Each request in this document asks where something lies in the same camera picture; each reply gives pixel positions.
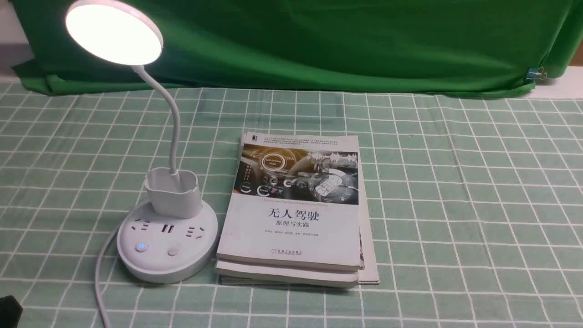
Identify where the white lamp power cable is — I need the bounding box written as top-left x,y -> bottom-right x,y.
94,225 -> 123,328

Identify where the white self-driving textbook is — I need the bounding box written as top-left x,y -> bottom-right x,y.
217,132 -> 361,272

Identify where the green checkered tablecloth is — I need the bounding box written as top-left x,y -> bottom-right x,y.
0,82 -> 583,328

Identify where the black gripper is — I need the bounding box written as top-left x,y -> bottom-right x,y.
0,295 -> 23,328

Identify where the blue binder clip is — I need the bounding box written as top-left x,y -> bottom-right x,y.
525,67 -> 547,83

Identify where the green backdrop cloth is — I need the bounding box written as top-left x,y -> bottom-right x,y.
10,0 -> 583,99

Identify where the white desk lamp with sockets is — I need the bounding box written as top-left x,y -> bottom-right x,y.
65,0 -> 218,284

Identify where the thin bottom booklet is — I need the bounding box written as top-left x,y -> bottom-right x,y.
220,162 -> 380,286

